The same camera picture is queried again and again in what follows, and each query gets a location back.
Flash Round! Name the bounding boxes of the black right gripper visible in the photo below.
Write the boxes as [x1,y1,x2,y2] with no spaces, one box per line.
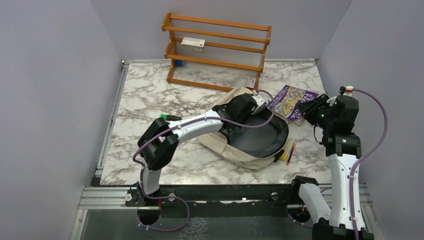
[296,93,335,131]

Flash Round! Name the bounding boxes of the cream canvas student bag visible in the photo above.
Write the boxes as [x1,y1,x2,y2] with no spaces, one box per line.
[197,86,291,171]

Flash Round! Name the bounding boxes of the purple treehouse book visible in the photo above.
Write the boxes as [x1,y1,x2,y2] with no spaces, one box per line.
[267,84,320,127]

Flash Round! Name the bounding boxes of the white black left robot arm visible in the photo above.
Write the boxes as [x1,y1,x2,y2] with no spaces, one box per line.
[132,92,268,206]

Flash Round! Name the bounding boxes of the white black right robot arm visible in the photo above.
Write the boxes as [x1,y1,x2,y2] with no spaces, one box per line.
[288,94,375,240]

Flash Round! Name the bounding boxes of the small red white card box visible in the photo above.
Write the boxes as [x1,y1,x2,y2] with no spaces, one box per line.
[246,77,257,90]

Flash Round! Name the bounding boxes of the orange wooden shelf rack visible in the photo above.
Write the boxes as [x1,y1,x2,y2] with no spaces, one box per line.
[161,12,272,91]

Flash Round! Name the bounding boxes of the green black highlighter marker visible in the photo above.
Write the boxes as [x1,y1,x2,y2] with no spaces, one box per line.
[160,114,182,121]

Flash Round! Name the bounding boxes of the small blue item on shelf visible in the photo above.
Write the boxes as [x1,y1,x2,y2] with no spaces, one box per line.
[174,59,184,67]

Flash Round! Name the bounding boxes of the white red box on shelf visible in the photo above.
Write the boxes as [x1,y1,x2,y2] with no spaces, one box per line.
[180,37,206,52]

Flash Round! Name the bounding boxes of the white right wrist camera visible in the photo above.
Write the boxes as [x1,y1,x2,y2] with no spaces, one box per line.
[339,85,354,97]

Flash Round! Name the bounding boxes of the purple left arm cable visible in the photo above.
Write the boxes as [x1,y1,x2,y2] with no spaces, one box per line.
[132,89,277,233]

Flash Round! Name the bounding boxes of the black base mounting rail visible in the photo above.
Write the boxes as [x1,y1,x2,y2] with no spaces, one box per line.
[124,184,311,222]

